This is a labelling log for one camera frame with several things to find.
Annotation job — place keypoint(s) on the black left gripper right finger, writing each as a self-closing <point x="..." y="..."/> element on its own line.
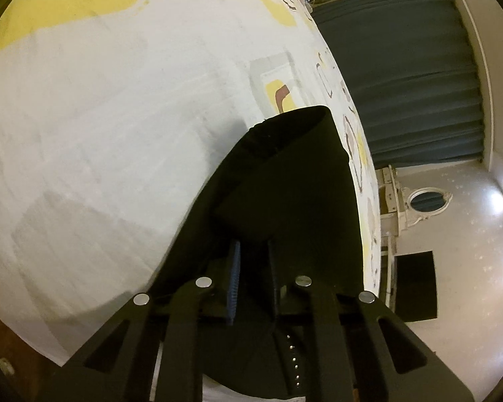
<point x="337" y="347"/>

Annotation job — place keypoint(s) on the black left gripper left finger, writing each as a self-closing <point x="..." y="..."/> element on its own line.
<point x="145" y="351"/>

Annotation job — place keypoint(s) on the black pants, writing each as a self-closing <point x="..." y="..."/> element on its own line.
<point x="281" y="204"/>

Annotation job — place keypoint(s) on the black flat television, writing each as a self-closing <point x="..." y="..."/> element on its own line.
<point x="416" y="297"/>

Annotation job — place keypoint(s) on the white vanity dresser with mirror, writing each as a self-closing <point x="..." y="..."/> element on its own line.
<point x="401" y="208"/>

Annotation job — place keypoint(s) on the white patterned bed sheet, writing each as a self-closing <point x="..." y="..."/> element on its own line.
<point x="113" y="114"/>

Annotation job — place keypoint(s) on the dark teal curtain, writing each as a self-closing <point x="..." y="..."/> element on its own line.
<point x="410" y="70"/>

